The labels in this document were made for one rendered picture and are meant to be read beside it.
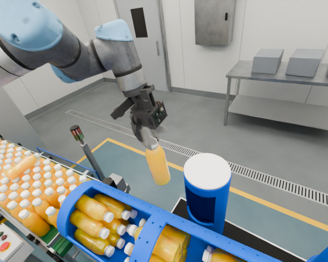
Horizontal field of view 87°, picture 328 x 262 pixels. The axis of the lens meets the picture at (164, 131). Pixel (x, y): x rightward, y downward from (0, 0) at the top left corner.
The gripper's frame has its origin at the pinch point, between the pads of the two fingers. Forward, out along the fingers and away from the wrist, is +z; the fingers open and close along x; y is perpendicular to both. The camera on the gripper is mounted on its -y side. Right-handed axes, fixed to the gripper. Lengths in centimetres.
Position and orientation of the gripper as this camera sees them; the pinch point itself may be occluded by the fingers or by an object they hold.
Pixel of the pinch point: (151, 142)
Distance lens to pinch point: 59.2
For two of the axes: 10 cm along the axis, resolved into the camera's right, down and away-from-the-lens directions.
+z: 2.8, 8.0, 5.4
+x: 4.8, -6.0, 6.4
